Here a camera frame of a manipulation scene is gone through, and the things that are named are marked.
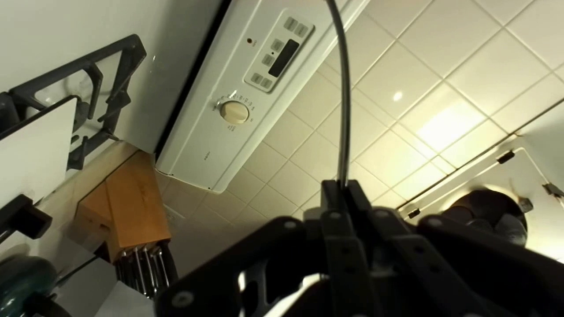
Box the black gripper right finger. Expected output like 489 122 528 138
345 179 564 317

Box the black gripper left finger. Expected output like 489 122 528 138
155 179 377 317

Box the metal fork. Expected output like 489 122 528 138
324 0 354 186

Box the white gas stove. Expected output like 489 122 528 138
0 0 373 198

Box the wooden knife block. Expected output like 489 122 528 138
74 149 172 261

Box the dark teal kettle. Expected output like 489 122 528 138
0 195 59 317

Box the white cutting board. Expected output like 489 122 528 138
0 96 81 209

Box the black handled knife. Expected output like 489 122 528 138
149 242 179 291
135 246 156 300
114 246 140 297

